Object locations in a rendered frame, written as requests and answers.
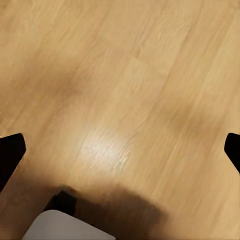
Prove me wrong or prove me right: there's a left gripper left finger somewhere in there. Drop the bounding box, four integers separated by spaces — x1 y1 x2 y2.
0 133 26 193

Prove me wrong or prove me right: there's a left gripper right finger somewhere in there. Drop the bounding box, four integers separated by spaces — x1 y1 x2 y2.
224 133 240 173

